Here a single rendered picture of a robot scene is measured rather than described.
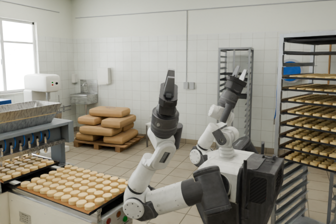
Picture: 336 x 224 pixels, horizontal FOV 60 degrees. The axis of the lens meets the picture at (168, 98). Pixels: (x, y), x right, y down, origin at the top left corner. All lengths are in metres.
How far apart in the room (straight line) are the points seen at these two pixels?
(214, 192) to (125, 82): 5.30
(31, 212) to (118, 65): 4.68
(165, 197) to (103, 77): 5.39
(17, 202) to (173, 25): 4.43
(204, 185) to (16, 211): 1.34
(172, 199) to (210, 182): 0.15
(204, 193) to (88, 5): 6.05
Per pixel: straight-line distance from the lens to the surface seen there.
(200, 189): 1.02
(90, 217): 1.59
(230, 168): 1.13
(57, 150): 2.43
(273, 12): 5.33
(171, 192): 1.06
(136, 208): 1.09
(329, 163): 2.50
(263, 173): 1.11
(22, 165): 2.25
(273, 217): 2.65
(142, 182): 1.06
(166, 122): 0.91
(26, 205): 1.97
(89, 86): 6.70
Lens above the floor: 1.63
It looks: 7 degrees down
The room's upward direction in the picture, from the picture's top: straight up
